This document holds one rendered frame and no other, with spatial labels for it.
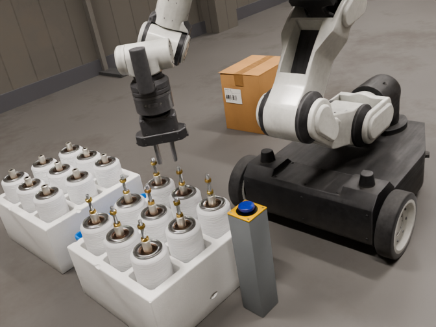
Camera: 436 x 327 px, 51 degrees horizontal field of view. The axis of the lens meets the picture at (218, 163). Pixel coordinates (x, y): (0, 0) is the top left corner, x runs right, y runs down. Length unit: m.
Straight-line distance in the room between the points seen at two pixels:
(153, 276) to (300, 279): 0.45
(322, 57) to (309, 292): 0.65
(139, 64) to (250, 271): 0.58
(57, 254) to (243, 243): 0.69
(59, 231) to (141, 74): 0.74
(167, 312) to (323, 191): 0.57
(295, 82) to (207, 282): 0.58
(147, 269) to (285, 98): 0.57
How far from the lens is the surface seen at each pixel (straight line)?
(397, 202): 1.34
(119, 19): 4.09
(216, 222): 1.26
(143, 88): 0.99
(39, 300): 1.57
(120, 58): 1.02
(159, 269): 1.15
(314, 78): 1.27
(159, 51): 1.00
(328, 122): 1.27
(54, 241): 1.57
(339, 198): 1.37
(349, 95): 1.69
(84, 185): 1.60
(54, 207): 1.56
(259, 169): 1.52
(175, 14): 1.26
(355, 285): 1.36
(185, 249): 1.21
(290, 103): 1.23
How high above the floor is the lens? 0.93
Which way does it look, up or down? 27 degrees down
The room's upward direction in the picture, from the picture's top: 10 degrees counter-clockwise
